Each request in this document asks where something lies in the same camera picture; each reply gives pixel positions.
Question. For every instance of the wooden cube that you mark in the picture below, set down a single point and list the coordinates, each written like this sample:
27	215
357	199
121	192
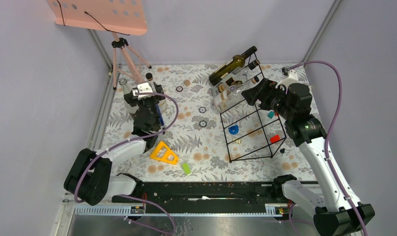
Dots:
187	83

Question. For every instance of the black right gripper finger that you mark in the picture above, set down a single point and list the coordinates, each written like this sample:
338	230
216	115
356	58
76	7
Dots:
250	96
257	89

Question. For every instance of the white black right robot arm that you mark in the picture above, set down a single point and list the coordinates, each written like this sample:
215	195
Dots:
339	211

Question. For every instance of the dark green wine bottle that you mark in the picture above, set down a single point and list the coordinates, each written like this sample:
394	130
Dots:
229	66

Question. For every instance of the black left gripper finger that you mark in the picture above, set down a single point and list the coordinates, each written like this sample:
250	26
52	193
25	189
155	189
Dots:
159	91
131	99

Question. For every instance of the black wire wine rack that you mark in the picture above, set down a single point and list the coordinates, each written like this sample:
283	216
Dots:
255	129

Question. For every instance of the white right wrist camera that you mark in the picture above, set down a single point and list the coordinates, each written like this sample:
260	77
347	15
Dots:
290	78

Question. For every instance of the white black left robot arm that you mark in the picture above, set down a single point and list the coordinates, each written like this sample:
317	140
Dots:
90	178

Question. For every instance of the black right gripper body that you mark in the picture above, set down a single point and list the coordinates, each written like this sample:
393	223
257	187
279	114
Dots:
274	98

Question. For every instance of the clear square bottle black cap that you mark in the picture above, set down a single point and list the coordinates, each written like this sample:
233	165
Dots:
237	77

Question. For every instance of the blue square glass bottle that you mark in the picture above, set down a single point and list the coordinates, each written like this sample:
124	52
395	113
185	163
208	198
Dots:
159	115

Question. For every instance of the yellow triangle frame toy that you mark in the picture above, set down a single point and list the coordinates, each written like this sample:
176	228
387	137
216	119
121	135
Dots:
163	153

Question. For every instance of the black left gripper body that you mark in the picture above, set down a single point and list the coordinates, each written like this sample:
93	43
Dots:
150	104

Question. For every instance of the poker chip middle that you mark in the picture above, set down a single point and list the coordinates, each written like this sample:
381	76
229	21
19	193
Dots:
202	110

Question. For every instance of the pink music stand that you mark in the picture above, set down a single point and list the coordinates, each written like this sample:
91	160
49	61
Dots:
125	17

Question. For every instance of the clear round bottle gold label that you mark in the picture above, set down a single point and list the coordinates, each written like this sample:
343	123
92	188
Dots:
226	96

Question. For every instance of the red block near rack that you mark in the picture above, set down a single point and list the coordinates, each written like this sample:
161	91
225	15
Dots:
274	139

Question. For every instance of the teal cube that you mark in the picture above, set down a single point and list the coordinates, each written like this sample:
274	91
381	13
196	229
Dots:
270	114

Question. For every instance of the poker chip near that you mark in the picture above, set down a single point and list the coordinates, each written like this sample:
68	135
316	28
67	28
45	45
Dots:
202	123

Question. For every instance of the green flat block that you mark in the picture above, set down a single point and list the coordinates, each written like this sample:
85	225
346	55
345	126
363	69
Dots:
186	169

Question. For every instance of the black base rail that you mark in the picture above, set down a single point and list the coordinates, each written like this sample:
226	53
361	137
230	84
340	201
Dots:
210	197

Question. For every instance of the blue arch toy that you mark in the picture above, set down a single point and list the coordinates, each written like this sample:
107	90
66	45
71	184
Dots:
233	130

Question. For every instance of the clear bottle black label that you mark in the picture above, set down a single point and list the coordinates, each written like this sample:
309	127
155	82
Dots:
127	90

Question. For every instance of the clear bottle blue gold emblem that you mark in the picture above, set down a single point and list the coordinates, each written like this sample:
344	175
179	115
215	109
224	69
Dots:
162	103

